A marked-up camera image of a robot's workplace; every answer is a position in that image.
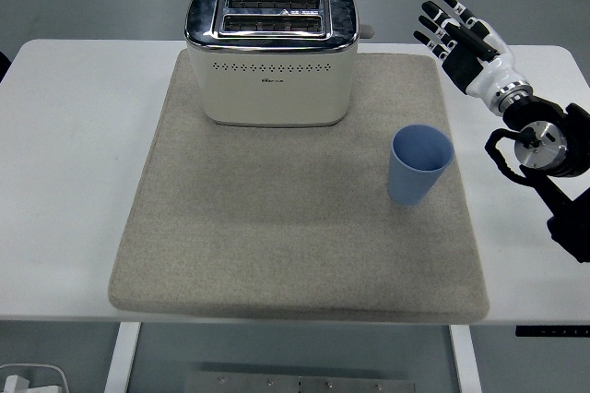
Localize white table leg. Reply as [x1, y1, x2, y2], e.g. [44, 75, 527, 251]
[448, 324, 483, 393]
[102, 321, 142, 393]

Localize black table control panel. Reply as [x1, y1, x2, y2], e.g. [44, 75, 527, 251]
[514, 325, 590, 339]

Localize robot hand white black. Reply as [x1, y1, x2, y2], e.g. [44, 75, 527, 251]
[412, 0, 531, 104]

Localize light blue plastic cup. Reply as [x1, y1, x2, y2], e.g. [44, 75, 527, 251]
[386, 124, 456, 207]

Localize white chrome two-slot toaster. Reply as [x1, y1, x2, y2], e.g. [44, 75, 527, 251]
[183, 0, 375, 129]

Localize white plug adapter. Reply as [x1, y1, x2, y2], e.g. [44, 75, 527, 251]
[1, 375, 30, 393]

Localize beige felt table mat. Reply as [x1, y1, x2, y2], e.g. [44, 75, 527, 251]
[107, 52, 490, 324]

